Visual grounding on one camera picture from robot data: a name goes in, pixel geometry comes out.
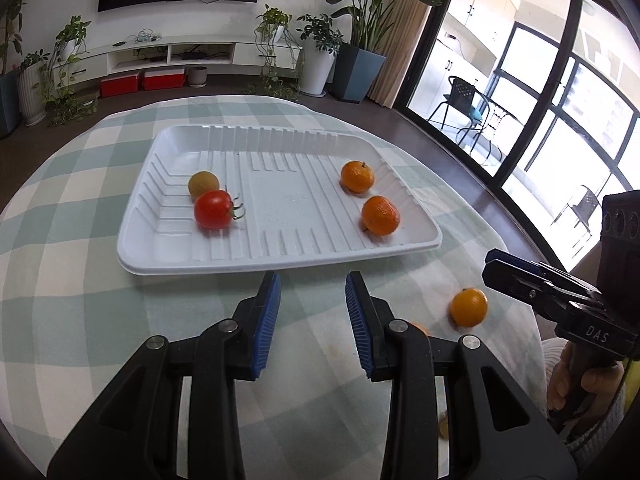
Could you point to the person's right leg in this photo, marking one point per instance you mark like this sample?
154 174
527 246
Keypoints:
551 348

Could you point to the plant in white ribbed pot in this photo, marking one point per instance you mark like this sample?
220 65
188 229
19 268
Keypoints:
31 95

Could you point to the person's right hand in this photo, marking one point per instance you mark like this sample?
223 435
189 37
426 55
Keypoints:
602 385

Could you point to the large rough tangerine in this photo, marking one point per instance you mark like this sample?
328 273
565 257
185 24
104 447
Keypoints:
381 215

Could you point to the black set-top device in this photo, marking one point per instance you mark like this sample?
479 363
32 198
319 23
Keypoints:
194 54

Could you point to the black metal balcony table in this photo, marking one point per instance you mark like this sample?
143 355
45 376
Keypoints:
500 112

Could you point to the round brown fruit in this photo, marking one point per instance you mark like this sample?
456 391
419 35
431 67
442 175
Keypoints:
443 427
202 182

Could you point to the large smooth orange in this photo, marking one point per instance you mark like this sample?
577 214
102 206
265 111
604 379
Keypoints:
419 329

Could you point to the black metal balcony chair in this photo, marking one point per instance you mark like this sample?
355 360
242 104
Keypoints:
587 202
462 92

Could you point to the red tomato with long stem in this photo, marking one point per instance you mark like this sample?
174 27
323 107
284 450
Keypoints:
212 210

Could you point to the white plastic tray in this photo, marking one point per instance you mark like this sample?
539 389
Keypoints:
290 200

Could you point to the white balcony cabinets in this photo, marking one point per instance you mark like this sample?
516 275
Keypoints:
480 5

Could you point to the black sliding door frame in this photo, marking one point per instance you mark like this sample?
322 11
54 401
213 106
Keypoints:
562 60

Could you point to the small grey pot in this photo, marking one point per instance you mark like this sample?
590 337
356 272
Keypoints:
197 76

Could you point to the beige curtain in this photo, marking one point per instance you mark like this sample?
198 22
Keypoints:
400 50

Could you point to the large-leaf plant in blue pot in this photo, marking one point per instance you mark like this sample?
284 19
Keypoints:
357 72

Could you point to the small tangerine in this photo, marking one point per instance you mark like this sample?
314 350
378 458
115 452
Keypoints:
357 176

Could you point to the small smooth orange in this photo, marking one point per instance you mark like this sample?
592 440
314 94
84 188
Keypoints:
468 306

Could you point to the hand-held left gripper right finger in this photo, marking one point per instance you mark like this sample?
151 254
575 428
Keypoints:
359 325

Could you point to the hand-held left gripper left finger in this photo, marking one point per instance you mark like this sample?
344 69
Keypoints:
265 325

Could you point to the person's right forearm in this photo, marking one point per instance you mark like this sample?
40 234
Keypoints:
597 447

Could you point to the white television cabinet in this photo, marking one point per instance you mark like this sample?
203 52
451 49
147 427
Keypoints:
250 52

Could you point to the bushy plant in white pot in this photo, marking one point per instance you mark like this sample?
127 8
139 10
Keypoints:
316 70

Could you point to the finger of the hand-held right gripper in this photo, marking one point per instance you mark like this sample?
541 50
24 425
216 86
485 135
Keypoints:
545 272
520 287

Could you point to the trailing pothos plant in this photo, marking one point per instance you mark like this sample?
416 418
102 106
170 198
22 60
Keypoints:
70 35

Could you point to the trailing vine plant on cabinet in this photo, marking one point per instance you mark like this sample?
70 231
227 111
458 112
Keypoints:
272 20

